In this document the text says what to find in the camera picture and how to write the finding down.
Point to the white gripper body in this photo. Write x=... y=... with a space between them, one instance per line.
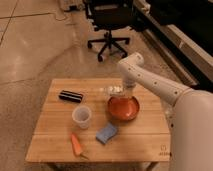
x=128 y=87

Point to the clear plastic bottle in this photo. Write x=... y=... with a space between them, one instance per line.
x=112 y=90

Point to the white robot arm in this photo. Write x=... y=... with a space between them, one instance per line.
x=191 y=144

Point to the orange ceramic bowl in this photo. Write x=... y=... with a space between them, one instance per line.
x=124 y=109

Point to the clear plastic cup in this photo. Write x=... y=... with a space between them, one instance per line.
x=81 y=115

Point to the blue sponge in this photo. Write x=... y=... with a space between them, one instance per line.
x=106 y=133

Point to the wooden table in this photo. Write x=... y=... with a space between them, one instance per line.
x=58 y=139

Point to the black rectangular case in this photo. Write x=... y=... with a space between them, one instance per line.
x=70 y=96

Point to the black office chair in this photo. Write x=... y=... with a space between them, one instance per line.
x=111 y=15

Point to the long workbench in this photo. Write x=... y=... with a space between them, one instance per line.
x=185 y=27

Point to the orange carrot toy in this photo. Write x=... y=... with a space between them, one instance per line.
x=77 y=147

